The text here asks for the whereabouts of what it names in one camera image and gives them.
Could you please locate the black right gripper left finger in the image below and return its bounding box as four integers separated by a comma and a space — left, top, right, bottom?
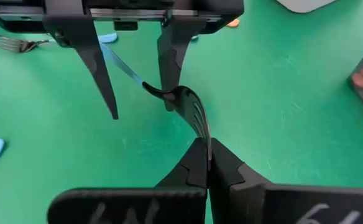
47, 138, 209, 224

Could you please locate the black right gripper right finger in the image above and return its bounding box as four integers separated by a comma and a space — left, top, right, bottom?
208, 138, 363, 224

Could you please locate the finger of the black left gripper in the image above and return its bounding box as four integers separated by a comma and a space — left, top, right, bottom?
43, 14, 120, 121
156, 15, 208, 112

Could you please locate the white translucent plastic bin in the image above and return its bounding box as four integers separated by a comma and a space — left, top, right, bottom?
275, 0, 338, 14

